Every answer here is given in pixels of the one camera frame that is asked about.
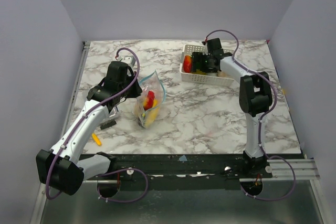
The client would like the yellow toy star fruit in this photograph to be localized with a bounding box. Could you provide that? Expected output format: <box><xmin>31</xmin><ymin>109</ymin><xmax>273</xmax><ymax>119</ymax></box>
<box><xmin>193</xmin><ymin>70</ymin><xmax>206</xmax><ymax>75</ymax></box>

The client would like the orange yellow toy mango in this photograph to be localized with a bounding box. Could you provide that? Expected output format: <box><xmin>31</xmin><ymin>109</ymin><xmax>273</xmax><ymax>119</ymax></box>
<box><xmin>183</xmin><ymin>55</ymin><xmax>192</xmax><ymax>73</ymax></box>

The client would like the white perforated plastic basket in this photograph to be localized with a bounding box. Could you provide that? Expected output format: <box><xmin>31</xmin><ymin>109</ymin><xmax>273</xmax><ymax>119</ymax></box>
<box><xmin>180</xmin><ymin>44</ymin><xmax>234</xmax><ymax>87</ymax></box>

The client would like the red toy apple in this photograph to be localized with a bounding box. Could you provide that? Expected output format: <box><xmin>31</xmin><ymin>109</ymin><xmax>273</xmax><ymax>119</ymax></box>
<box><xmin>143</xmin><ymin>91</ymin><xmax>155</xmax><ymax>111</ymax></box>

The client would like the clear zip top bag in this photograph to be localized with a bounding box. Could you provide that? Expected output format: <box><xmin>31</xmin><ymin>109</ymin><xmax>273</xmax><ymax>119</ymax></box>
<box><xmin>133</xmin><ymin>71</ymin><xmax>166</xmax><ymax>129</ymax></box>

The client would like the yellow toy banana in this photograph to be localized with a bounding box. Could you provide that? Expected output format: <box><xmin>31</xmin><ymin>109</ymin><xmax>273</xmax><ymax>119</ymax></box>
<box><xmin>144</xmin><ymin>99</ymin><xmax>160</xmax><ymax>128</ymax></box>

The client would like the yellow toy lemon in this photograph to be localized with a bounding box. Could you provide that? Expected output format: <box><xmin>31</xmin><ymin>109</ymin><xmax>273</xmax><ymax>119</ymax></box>
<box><xmin>134</xmin><ymin>101</ymin><xmax>144</xmax><ymax>116</ymax></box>

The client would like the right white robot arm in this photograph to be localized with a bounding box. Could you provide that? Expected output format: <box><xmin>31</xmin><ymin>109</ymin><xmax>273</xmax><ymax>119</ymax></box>
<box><xmin>191</xmin><ymin>38</ymin><xmax>273</xmax><ymax>178</ymax></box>

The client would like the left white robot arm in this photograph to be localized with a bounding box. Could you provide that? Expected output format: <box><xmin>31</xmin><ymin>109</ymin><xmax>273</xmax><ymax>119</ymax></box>
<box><xmin>36</xmin><ymin>61</ymin><xmax>142</xmax><ymax>195</ymax></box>

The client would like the beige toy garlic bulb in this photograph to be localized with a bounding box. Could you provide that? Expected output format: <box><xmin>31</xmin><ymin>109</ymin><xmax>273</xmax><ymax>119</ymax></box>
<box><xmin>217</xmin><ymin>71</ymin><xmax>227</xmax><ymax>78</ymax></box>

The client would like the black comb-like part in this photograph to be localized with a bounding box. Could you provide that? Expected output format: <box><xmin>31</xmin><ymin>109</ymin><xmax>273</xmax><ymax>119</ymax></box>
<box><xmin>100</xmin><ymin>119</ymin><xmax>116</xmax><ymax>130</ymax></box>

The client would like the yellow marker pen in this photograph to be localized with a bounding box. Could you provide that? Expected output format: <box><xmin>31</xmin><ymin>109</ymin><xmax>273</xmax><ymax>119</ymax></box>
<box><xmin>91</xmin><ymin>133</ymin><xmax>102</xmax><ymax>146</ymax></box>

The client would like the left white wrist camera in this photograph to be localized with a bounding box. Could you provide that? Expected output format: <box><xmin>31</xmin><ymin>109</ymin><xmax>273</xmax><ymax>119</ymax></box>
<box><xmin>116</xmin><ymin>56</ymin><xmax>137</xmax><ymax>67</ymax></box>

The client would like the aluminium frame rail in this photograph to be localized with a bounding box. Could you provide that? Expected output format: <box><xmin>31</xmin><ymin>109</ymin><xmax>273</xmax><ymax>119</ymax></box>
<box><xmin>60</xmin><ymin>41</ymin><xmax>91</xmax><ymax>139</ymax></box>

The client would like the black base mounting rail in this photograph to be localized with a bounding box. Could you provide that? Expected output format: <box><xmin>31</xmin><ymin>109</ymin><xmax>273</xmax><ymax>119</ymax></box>
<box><xmin>93</xmin><ymin>154</ymin><xmax>272</xmax><ymax>191</ymax></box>

